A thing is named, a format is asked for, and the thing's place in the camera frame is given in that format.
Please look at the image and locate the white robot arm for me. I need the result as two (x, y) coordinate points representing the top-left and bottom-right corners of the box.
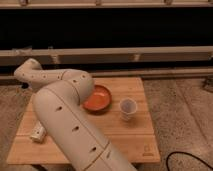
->
(14, 58), (137, 171)

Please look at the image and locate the orange bowl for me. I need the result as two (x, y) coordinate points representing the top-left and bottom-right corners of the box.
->
(83, 85), (112, 112)

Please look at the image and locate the clear plastic cup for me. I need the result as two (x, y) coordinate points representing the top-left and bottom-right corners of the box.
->
(119, 98), (138, 121)

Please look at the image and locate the long wooden beam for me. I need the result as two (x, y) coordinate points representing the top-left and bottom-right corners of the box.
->
(0, 46), (213, 66)

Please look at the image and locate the wooden table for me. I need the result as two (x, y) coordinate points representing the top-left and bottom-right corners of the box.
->
(7, 77), (160, 165)

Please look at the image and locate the white tube bottle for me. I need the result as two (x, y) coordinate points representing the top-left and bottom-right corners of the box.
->
(30, 122), (46, 143)

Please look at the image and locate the black cable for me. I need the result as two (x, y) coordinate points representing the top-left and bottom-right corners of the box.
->
(165, 151), (213, 171)

